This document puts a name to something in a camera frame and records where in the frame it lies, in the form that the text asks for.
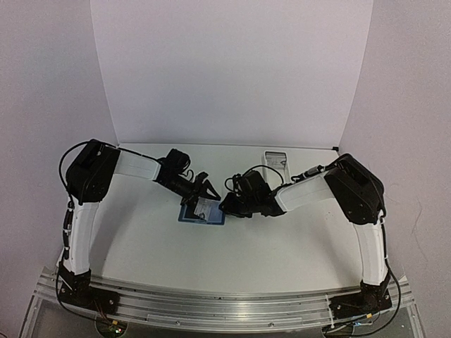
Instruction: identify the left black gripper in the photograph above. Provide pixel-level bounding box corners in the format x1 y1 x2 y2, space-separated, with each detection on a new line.
161 174 221 211

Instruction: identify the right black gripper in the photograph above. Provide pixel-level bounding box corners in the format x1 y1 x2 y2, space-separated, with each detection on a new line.
218 192 259 218

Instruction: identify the silver credit card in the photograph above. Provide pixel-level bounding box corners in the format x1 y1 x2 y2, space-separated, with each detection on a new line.
194 197 218 220

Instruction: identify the blue card holder wallet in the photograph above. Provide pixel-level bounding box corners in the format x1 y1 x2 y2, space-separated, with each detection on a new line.
178 206 225 225

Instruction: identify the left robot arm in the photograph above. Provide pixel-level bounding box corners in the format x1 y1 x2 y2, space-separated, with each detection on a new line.
60 139 221 276

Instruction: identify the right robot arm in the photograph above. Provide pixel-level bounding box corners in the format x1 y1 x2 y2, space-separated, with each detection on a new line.
219 154 388 286

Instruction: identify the white plastic tray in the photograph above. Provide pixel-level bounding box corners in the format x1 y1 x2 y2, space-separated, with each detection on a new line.
262 150 291 182

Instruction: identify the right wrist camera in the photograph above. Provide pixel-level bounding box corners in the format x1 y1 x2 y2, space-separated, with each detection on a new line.
224 174 242 194

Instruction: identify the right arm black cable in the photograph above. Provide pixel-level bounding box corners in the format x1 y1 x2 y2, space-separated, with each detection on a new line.
242 162 328 187

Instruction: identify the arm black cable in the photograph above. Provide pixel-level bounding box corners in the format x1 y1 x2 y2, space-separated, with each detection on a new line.
51 270 103 320
242 162 328 187

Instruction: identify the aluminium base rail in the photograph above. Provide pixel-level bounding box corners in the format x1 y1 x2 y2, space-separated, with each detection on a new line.
20 268 425 337

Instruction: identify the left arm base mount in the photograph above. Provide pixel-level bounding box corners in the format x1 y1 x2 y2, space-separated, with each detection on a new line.
56 263 120 315

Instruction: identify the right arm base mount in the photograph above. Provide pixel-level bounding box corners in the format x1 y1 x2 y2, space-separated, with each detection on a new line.
329 274 392 320

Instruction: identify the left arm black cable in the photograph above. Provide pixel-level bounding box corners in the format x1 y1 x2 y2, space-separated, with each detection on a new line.
51 270 103 320

